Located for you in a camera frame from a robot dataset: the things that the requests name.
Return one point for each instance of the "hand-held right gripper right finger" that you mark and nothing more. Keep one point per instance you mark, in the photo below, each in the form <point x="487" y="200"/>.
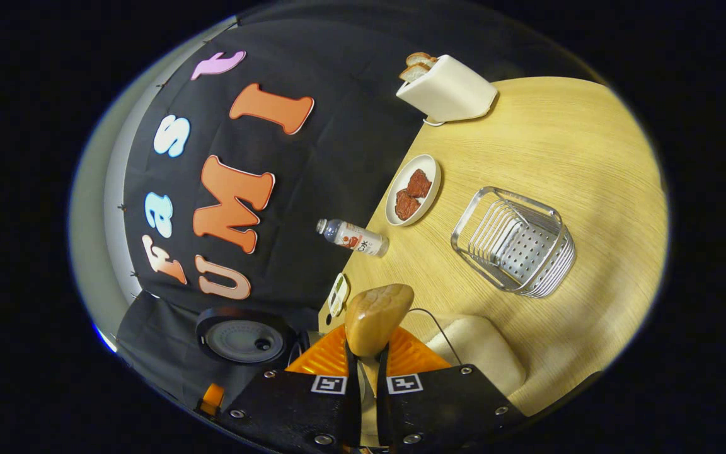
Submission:
<point x="438" y="410"/>

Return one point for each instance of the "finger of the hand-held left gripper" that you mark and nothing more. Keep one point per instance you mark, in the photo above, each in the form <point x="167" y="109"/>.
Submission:
<point x="213" y="397"/>

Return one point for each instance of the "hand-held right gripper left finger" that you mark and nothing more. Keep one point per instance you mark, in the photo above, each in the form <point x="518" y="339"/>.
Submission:
<point x="300" y="410"/>

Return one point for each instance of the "wooden spoon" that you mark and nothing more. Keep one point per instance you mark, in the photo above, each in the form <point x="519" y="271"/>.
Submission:
<point x="375" y="315"/>

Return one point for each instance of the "cream rice container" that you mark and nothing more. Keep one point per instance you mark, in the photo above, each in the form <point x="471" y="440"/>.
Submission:
<point x="483" y="353"/>

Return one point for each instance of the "white divided dish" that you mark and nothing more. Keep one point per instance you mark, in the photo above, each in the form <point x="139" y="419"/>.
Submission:
<point x="338" y="295"/>

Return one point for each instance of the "clear plastic drink bottle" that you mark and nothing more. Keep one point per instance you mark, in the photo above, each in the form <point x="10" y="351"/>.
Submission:
<point x="357" y="238"/>

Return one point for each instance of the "red meat piece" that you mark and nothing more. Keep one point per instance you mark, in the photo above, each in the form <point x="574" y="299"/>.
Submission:
<point x="419" y="183"/>
<point x="406" y="204"/>

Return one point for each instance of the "white round plate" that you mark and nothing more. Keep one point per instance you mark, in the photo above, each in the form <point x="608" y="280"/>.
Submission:
<point x="429" y="167"/>

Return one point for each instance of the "white toaster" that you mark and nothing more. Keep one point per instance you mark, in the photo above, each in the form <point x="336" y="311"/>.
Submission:
<point x="451" y="91"/>

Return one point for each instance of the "toast slice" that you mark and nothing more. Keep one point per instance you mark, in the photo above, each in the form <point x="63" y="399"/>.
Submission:
<point x="421" y="58"/>
<point x="413" y="71"/>

